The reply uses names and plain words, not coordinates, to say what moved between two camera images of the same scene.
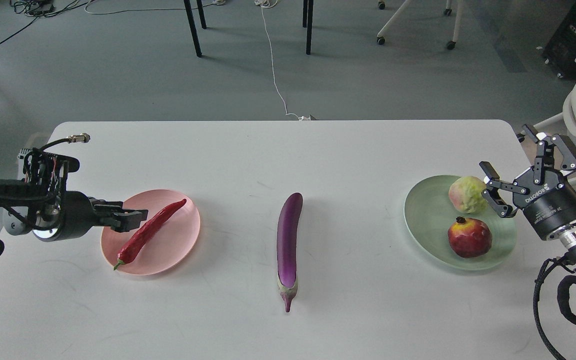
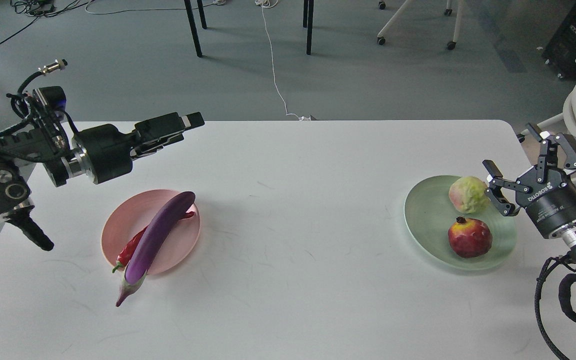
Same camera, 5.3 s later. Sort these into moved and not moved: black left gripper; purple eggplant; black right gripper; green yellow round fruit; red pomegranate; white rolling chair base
Moved: black left gripper; purple eggplant
Not moved: white rolling chair base; green yellow round fruit; black right gripper; red pomegranate
